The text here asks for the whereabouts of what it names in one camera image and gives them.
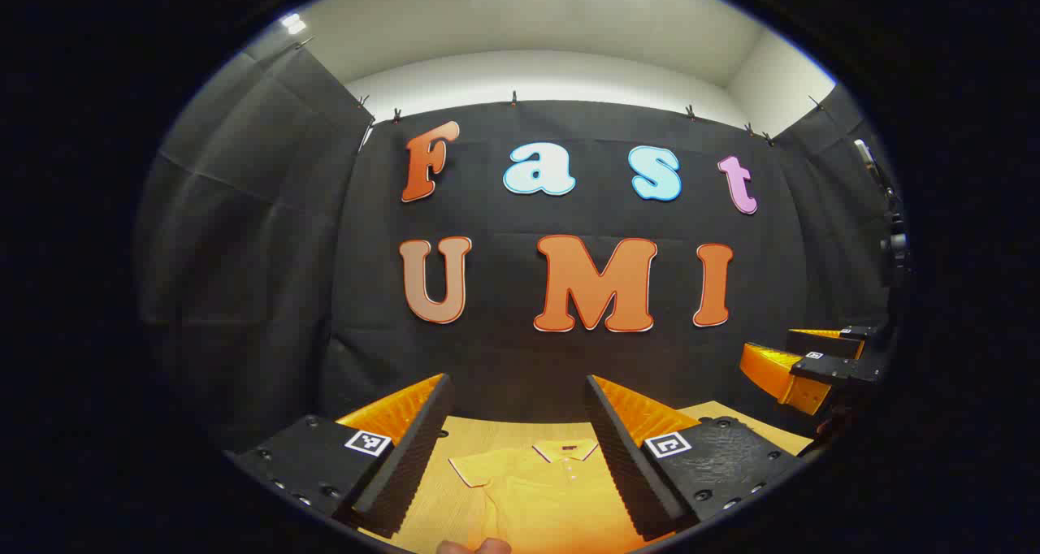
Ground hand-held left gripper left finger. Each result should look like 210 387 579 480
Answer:
227 373 454 539

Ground orange T-shirt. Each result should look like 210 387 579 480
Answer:
448 439 651 554

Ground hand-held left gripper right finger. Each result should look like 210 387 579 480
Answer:
585 374 809 543

